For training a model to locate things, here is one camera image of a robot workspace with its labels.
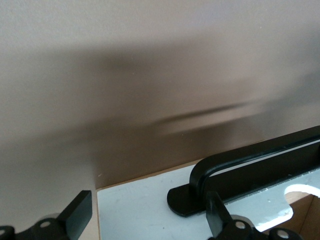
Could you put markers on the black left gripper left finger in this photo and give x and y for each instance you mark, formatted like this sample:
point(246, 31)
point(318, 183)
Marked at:
point(77, 212)

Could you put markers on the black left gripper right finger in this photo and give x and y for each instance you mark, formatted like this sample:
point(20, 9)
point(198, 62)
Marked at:
point(217, 212)

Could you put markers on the white-fronted wooden drawer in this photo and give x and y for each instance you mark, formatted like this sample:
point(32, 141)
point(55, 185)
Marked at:
point(130, 207)

